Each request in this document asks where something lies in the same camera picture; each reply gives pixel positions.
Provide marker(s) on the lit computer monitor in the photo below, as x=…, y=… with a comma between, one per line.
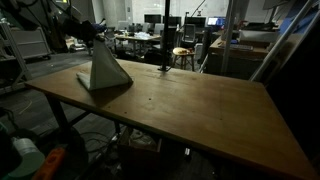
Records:
x=216, y=21

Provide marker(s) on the orange tool handle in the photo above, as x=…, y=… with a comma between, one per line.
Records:
x=51, y=164

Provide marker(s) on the silver metal frame post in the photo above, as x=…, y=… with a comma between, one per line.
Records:
x=281, y=41

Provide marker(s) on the black office chair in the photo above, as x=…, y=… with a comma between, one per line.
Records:
x=189, y=37

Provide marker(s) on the black vertical pole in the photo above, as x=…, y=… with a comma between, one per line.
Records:
x=163, y=66

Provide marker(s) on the white woven towel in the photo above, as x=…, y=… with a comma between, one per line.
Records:
x=105, y=70

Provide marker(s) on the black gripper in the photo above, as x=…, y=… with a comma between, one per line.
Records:
x=85, y=31

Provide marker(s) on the wooden top workbench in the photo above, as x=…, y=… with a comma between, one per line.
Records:
x=241, y=63

